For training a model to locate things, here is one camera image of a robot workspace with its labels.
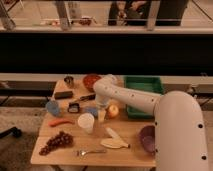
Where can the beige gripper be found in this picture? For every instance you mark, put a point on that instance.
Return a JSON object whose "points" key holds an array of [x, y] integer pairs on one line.
{"points": [[101, 115]]}

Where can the blue sponge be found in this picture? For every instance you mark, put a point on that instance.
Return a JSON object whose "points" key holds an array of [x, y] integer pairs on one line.
{"points": [[92, 110]]}

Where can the white plastic cup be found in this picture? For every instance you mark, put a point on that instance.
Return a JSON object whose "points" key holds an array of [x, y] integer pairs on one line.
{"points": [[86, 122]]}

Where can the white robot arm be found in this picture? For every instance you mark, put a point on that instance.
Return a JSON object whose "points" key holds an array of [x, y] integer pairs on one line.
{"points": [[180, 137]]}

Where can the yellow red apple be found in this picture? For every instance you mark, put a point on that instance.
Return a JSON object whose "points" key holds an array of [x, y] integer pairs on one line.
{"points": [[112, 111]]}

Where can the small black square container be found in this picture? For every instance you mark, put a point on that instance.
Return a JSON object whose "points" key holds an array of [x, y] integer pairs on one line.
{"points": [[74, 108]]}

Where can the peeled banana toy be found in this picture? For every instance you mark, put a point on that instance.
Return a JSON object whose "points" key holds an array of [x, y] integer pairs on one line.
{"points": [[115, 141]]}

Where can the red bowl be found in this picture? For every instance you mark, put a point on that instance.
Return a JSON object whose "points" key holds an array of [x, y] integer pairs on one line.
{"points": [[89, 80]]}

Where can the small metal cup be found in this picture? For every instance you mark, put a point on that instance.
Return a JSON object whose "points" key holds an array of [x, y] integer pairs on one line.
{"points": [[69, 80]]}

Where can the metal fork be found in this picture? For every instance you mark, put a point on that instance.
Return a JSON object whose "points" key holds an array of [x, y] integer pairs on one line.
{"points": [[85, 152]]}

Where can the purple grape bunch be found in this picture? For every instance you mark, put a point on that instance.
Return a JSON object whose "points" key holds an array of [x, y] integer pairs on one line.
{"points": [[62, 139]]}

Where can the black rectangular block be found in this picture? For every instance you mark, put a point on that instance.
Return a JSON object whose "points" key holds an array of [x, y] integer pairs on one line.
{"points": [[63, 95]]}

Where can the blue plastic cup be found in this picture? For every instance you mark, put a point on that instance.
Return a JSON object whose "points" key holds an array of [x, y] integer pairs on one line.
{"points": [[53, 108]]}

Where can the purple bowl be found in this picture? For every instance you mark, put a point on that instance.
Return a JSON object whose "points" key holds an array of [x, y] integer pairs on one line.
{"points": [[147, 138]]}

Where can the green plastic tray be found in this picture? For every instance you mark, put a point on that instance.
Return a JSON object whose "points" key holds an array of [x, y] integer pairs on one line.
{"points": [[144, 83]]}

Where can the black object on floor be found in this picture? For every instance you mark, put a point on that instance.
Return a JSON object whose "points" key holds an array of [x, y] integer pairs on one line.
{"points": [[14, 131]]}

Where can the seated person in background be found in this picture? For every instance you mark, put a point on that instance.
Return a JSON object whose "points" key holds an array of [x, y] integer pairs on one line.
{"points": [[135, 12]]}

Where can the black handled knife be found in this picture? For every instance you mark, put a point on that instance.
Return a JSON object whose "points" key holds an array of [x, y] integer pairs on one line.
{"points": [[84, 98]]}

